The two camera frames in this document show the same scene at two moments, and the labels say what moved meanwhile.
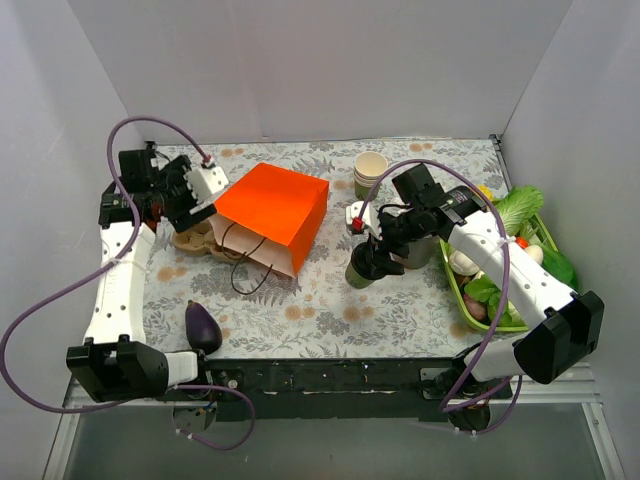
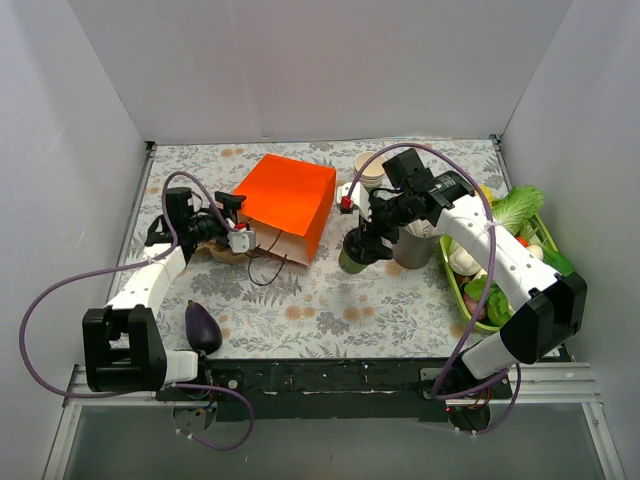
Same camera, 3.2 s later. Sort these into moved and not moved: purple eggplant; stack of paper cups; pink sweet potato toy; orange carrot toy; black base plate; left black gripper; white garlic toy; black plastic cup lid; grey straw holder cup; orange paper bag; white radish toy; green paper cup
Moved: orange paper bag; green paper cup; black plastic cup lid; left black gripper
Not moved: white garlic toy; white radish toy; orange carrot toy; black base plate; pink sweet potato toy; grey straw holder cup; stack of paper cups; purple eggplant
